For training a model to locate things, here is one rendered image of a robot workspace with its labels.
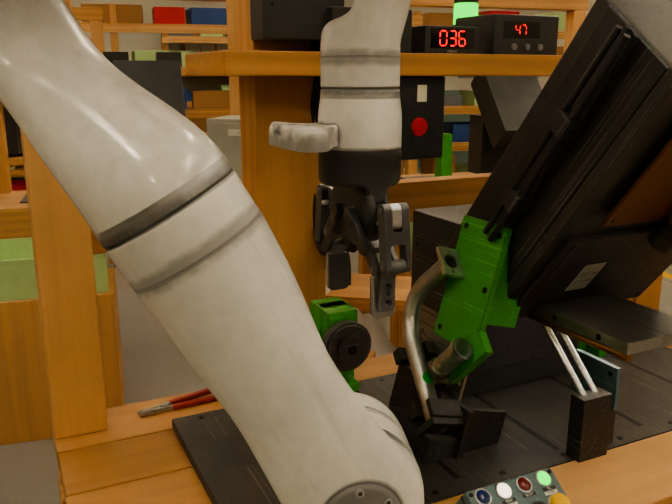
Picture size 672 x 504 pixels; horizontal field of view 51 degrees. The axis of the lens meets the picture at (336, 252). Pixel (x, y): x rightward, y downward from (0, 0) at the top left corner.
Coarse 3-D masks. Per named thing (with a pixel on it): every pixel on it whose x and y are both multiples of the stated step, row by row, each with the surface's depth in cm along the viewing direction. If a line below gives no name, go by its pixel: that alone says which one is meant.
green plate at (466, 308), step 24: (480, 240) 114; (504, 240) 110; (480, 264) 114; (504, 264) 112; (456, 288) 118; (480, 288) 113; (504, 288) 113; (456, 312) 117; (480, 312) 112; (504, 312) 114; (456, 336) 116
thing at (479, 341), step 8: (472, 336) 112; (480, 336) 111; (472, 344) 112; (480, 344) 110; (488, 344) 110; (480, 352) 110; (488, 352) 109; (464, 360) 113; (472, 360) 111; (480, 360) 111; (456, 368) 114; (464, 368) 113; (472, 368) 113; (456, 376) 114; (464, 376) 115
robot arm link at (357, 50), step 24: (360, 0) 57; (384, 0) 57; (408, 0) 59; (336, 24) 59; (360, 24) 58; (384, 24) 58; (336, 48) 59; (360, 48) 58; (384, 48) 59; (336, 72) 59; (360, 72) 59; (384, 72) 59
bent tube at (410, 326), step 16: (448, 256) 118; (432, 272) 119; (448, 272) 115; (416, 288) 122; (432, 288) 121; (416, 304) 123; (416, 320) 123; (416, 336) 122; (416, 352) 120; (416, 368) 119; (416, 384) 118; (432, 384) 117
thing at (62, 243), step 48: (240, 0) 127; (240, 48) 130; (288, 48) 127; (240, 96) 133; (288, 96) 128; (48, 192) 114; (288, 192) 133; (48, 240) 116; (288, 240) 135; (48, 288) 118; (48, 336) 119; (96, 336) 123; (48, 384) 125; (96, 384) 125
